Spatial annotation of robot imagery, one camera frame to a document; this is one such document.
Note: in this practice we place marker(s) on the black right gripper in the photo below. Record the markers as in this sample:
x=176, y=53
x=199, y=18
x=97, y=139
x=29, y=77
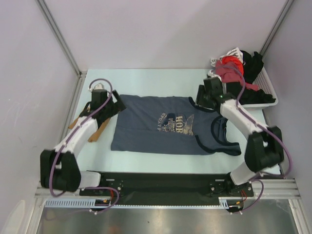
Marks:
x=202, y=91

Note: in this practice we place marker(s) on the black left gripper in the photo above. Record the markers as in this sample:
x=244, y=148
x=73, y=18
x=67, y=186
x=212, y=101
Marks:
x=117, y=107

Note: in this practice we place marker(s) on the blue printed garment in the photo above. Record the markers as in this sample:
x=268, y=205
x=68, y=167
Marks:
x=170, y=125

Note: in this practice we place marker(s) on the aluminium frame post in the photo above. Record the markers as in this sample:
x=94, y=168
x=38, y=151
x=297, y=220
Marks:
x=47, y=14
x=277, y=25

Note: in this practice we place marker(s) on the left side aluminium rail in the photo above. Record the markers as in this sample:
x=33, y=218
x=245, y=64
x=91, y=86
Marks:
x=74, y=90

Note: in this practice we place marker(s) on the tan ribbed tank top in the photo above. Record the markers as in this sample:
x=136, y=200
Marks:
x=95, y=136

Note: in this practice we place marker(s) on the red garment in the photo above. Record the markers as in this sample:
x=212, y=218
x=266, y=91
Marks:
x=248, y=84

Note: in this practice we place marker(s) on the right aluminium frame post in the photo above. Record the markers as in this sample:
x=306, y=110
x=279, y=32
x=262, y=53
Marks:
x=277, y=25

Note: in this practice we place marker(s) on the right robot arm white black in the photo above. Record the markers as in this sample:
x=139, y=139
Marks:
x=264, y=144

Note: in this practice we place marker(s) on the left aluminium frame post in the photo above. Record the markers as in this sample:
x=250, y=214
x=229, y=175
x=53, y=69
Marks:
x=47, y=14

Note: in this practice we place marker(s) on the white slotted cable duct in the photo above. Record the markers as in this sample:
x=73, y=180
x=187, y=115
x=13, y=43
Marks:
x=102, y=203

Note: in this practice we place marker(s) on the white black printed garment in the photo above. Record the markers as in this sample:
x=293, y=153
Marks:
x=236, y=52

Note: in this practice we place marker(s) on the front aluminium frame rail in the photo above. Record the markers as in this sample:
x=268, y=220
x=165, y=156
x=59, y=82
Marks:
x=272, y=189

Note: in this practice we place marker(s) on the grey plastic laundry basket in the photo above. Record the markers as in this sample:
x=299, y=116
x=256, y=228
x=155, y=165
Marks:
x=269, y=97

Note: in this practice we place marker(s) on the pink garment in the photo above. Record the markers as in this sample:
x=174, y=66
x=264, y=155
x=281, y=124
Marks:
x=229, y=72

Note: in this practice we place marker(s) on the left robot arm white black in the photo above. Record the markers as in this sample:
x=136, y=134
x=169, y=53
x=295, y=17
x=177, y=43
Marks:
x=59, y=169

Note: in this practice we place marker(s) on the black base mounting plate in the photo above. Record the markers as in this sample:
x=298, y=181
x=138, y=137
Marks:
x=181, y=189

